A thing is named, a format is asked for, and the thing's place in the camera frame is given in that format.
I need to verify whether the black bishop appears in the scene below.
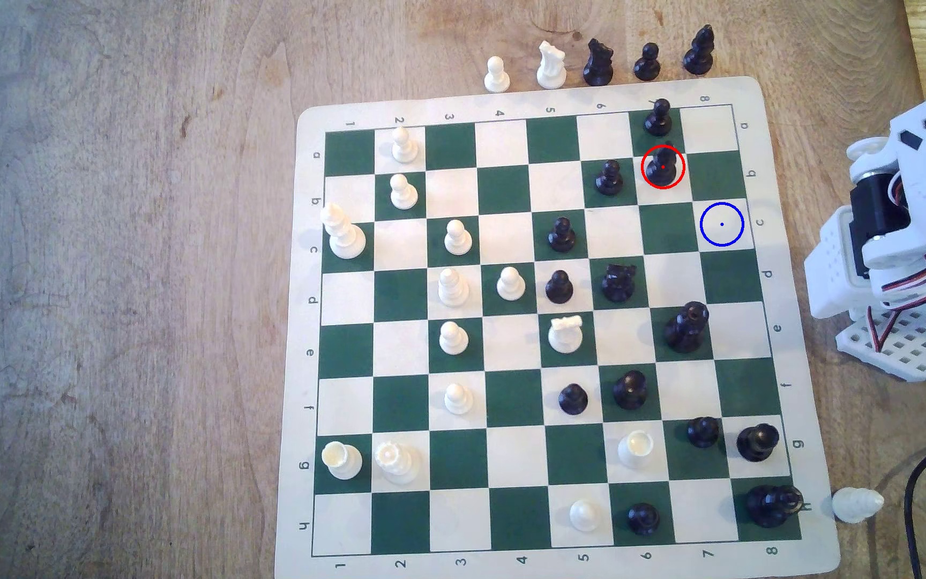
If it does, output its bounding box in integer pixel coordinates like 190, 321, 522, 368
645, 145, 679, 186
682, 24, 715, 77

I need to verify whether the green and cream chess mat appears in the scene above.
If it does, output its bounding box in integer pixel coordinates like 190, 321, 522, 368
274, 76, 842, 579

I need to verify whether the white knight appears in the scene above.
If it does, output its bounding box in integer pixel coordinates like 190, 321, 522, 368
536, 40, 569, 90
548, 315, 585, 355

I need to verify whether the white bishop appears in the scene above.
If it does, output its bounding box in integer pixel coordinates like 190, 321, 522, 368
320, 203, 368, 260
832, 487, 885, 524

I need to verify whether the black knight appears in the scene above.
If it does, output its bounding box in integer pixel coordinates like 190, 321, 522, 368
600, 263, 638, 303
583, 38, 615, 88

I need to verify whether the white queen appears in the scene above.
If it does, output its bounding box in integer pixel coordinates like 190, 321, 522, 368
373, 441, 422, 485

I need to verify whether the black rook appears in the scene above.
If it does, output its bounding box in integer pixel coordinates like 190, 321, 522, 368
736, 423, 781, 463
613, 370, 649, 410

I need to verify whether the white rook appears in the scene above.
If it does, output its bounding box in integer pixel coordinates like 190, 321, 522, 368
617, 430, 655, 470
322, 441, 363, 481

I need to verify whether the black queen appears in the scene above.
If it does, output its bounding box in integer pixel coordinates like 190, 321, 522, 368
662, 301, 711, 354

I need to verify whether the black king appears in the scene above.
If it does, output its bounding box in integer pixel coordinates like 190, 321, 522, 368
746, 484, 804, 529

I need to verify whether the white grid base plate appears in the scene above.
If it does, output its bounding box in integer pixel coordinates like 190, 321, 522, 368
836, 306, 926, 383

